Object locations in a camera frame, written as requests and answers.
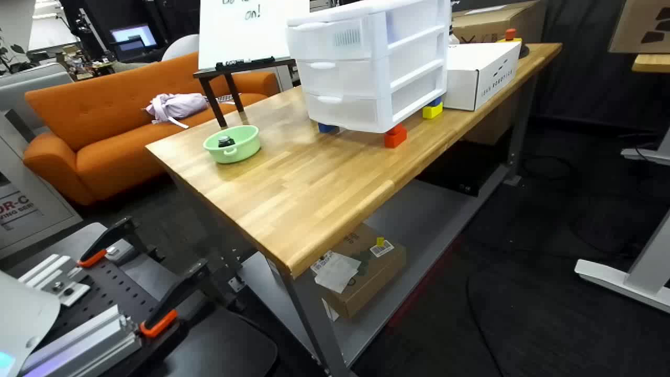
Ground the wooden side table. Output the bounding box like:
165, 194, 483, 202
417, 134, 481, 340
631, 52, 670, 75

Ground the black clamp with orange handle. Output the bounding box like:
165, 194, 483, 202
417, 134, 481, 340
76, 215, 154, 271
139, 257, 211, 343

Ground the black whiteboard marker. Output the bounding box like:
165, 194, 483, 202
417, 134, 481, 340
215, 59, 277, 72

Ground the computer monitor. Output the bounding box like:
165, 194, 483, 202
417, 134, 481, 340
102, 21, 161, 62

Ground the white plastic drawer cabinet frame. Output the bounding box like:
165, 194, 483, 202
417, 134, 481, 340
287, 0, 453, 136

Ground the silver metal bracket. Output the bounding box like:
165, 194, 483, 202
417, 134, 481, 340
18, 251, 95, 309

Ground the orange sofa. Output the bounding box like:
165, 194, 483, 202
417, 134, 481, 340
22, 50, 282, 207

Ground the white chair back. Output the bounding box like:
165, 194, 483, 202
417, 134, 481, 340
161, 31, 201, 65

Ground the lavender cloth bundle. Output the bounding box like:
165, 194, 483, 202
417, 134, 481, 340
145, 92, 211, 130

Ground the whiteboard with handwriting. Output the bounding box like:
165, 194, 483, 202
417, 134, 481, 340
198, 0, 315, 71

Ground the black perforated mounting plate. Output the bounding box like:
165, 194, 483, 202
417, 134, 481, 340
0, 220, 280, 377

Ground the white cardboard box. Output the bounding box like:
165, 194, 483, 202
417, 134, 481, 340
443, 39, 524, 113

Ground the silver aluminium extrusion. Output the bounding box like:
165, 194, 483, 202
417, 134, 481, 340
19, 304, 142, 377

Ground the brown cardboard box with labels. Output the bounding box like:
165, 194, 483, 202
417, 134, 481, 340
310, 222, 409, 322

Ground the white paper sheet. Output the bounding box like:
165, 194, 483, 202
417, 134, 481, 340
310, 248, 365, 294

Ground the plain brown cardboard box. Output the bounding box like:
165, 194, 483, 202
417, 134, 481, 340
450, 0, 547, 44

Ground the dark wooden stand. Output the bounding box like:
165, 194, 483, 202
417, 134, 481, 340
193, 56, 300, 130

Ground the brown Robotiq cardboard box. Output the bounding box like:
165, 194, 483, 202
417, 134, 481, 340
608, 0, 670, 56

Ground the black box under table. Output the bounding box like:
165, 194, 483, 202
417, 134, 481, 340
417, 137, 509, 199

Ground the red toy block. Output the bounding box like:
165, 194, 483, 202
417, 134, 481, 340
381, 124, 410, 151

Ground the white desk leg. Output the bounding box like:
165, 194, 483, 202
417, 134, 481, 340
620, 124, 670, 168
571, 207, 670, 315

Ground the green plastic bowl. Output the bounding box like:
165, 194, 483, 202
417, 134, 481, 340
201, 124, 264, 165

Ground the grey metal table frame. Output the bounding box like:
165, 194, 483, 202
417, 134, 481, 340
174, 71, 541, 377

